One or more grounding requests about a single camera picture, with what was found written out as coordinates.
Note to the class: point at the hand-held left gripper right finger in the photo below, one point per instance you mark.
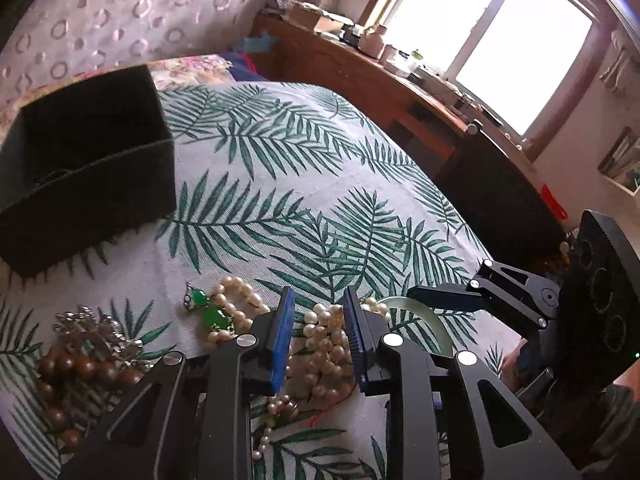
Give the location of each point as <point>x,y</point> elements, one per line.
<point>356,340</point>

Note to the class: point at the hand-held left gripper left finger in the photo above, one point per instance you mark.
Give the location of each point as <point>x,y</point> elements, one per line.
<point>281,340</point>

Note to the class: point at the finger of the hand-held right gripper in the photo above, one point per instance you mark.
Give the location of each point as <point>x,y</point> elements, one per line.
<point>520,295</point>

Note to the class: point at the pale green jade bangle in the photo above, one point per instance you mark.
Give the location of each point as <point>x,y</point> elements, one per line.
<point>442,331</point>

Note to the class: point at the black fabric storage box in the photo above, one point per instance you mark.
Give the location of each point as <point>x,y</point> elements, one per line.
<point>85,185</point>

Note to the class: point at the green gemstone pendant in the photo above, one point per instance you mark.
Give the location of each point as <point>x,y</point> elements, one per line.
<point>215,317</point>

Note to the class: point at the red container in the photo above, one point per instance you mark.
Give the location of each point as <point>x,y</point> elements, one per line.
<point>554,201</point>

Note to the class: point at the dark cabinet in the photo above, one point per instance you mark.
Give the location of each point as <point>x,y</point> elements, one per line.
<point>495,195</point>

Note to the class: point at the leaf-print blanket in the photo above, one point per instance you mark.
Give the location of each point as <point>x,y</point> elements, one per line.
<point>280,185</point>

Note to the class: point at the window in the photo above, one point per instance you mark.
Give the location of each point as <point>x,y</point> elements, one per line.
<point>500,35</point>

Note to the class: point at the wooden desk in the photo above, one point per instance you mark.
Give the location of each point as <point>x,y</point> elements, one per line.
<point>340,75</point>

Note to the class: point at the blue cloth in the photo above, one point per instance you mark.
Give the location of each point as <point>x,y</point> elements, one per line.
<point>247,67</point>

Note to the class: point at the floral quilt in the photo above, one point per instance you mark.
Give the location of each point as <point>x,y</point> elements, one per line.
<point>190,70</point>

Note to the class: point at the white jar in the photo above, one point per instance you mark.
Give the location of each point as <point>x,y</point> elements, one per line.
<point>372,40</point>

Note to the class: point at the cardboard box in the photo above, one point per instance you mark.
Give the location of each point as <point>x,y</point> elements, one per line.
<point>312,17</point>

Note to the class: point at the wall bookshelf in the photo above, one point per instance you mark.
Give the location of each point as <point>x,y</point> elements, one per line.
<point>620,160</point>

